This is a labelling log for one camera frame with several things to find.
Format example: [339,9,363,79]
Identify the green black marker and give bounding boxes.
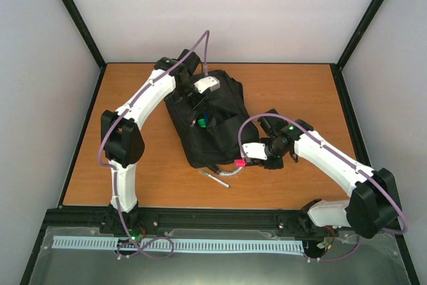
[197,119,206,128]

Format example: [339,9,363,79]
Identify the pink black highlighter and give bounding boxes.
[234,159,257,168]

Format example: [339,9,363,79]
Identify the black student bag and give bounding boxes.
[165,69,249,168]

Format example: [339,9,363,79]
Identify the silver pen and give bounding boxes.
[199,170,231,188]

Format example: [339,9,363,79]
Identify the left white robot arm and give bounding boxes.
[97,49,219,234]

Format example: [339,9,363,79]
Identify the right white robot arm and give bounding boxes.
[239,109,407,238]

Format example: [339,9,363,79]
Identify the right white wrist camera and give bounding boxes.
[241,142,268,160]

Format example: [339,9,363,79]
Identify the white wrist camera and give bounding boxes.
[194,76,220,94]
[241,142,268,160]

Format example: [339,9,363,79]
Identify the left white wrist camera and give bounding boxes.
[194,76,220,94]

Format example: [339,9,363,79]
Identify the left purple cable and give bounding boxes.
[97,29,211,261]

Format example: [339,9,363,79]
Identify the purple cable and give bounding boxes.
[97,29,211,261]
[237,113,408,262]

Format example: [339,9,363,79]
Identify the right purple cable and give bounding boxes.
[237,113,408,262]

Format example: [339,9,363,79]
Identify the light blue cable duct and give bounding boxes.
[51,236,304,255]

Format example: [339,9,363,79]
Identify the left black corner post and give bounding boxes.
[41,0,107,69]

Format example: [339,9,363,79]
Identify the black corner post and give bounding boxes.
[41,0,107,69]
[336,0,406,69]

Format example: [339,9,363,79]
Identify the black aluminium frame rail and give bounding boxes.
[43,206,326,236]

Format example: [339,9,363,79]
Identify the right black corner post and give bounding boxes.
[336,0,406,69]

